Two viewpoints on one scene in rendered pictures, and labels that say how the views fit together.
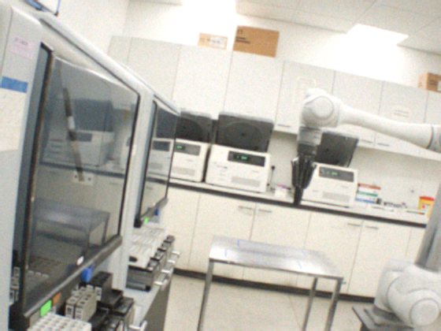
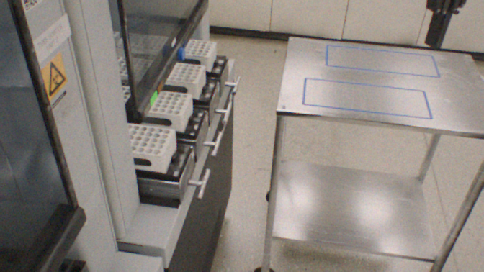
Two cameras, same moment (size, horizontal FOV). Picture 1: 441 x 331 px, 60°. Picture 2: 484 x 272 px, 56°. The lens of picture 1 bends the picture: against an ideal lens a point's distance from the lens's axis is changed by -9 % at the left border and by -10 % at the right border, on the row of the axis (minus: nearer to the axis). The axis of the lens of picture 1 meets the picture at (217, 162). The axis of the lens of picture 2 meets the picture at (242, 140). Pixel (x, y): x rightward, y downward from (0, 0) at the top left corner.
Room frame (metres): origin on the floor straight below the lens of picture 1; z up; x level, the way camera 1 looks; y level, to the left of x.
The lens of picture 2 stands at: (0.74, -0.05, 1.51)
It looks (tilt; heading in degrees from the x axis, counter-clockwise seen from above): 39 degrees down; 6
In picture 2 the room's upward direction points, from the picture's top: 2 degrees clockwise
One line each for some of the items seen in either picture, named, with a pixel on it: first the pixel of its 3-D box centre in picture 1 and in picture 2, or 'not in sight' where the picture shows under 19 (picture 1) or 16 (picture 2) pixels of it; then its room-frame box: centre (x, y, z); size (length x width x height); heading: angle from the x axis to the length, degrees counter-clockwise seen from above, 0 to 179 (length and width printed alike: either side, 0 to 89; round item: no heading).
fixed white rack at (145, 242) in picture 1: (120, 242); (132, 108); (1.66, 0.34, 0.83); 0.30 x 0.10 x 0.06; 88
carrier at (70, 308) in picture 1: (77, 305); not in sight; (0.96, 0.29, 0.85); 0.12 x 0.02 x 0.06; 178
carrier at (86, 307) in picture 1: (86, 307); not in sight; (0.95, 0.26, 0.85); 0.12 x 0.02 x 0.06; 179
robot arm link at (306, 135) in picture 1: (309, 136); not in sight; (1.58, -0.33, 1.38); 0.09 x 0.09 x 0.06
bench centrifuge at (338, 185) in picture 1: (325, 165); not in sight; (4.07, -1.06, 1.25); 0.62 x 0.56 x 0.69; 178
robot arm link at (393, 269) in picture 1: (398, 283); not in sight; (1.56, -0.81, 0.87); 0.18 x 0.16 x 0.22; 175
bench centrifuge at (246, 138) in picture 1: (240, 150); not in sight; (4.10, -0.20, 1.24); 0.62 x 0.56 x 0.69; 179
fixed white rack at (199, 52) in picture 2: (137, 228); (166, 53); (1.97, 0.33, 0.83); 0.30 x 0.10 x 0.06; 88
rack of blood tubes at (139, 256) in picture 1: (109, 251); (109, 144); (1.51, 0.34, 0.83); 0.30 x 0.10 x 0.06; 88
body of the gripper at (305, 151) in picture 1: (305, 155); not in sight; (1.58, -0.33, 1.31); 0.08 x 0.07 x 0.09; 125
